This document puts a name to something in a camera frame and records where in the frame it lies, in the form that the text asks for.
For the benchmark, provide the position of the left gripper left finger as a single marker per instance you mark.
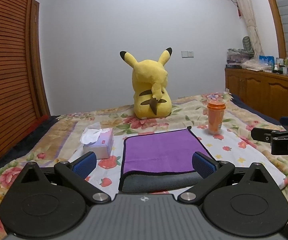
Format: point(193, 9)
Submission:
point(73, 175)

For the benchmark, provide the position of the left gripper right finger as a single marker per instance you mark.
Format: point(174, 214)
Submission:
point(214, 175)

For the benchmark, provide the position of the purple and grey towel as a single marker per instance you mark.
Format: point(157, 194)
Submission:
point(160, 161)

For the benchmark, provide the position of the wooden sideboard cabinet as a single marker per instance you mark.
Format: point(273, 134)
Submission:
point(264, 92)

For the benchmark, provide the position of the floral bed quilt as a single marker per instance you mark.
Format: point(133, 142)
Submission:
point(45, 145)

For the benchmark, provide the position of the pink tissue box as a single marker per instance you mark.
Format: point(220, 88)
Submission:
point(98, 140)

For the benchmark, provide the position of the orange lidded cup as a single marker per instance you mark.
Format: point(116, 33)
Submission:
point(216, 111)

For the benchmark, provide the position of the blue package on cabinet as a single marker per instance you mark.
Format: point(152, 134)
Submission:
point(270, 60)

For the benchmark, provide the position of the stack of folded fabrics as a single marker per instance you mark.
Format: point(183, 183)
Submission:
point(238, 56)

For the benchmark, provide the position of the yellow Pikachu plush toy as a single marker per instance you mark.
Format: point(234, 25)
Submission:
point(149, 80)

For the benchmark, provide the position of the wooden slatted wardrobe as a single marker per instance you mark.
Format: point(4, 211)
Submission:
point(21, 103)

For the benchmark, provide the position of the cream curtain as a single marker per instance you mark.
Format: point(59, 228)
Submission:
point(247, 12)

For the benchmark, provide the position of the white wall switch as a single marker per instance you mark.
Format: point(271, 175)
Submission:
point(187, 54)

